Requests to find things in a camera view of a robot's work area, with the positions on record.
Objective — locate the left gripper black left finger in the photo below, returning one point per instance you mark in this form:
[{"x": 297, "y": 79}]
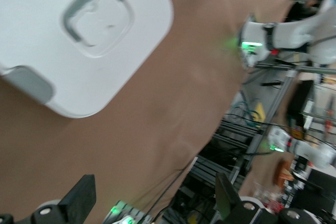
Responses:
[{"x": 78, "y": 203}]

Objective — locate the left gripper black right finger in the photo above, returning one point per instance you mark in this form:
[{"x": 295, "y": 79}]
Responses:
[{"x": 227, "y": 200}]

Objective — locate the white robot arm with green light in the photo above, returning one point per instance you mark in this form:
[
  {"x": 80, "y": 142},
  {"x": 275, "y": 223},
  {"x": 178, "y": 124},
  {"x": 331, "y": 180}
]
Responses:
[{"x": 302, "y": 149}]

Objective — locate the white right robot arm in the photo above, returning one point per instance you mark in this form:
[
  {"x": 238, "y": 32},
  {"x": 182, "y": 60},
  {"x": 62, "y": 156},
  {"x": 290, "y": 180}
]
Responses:
[{"x": 288, "y": 32}]

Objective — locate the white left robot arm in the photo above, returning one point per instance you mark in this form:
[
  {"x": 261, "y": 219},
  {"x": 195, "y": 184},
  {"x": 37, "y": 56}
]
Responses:
[{"x": 128, "y": 218}]

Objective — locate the black shelf rack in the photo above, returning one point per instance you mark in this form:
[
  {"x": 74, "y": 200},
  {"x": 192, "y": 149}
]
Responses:
[{"x": 231, "y": 134}]

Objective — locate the white lidded storage box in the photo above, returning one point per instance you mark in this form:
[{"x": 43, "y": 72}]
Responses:
[{"x": 105, "y": 64}]

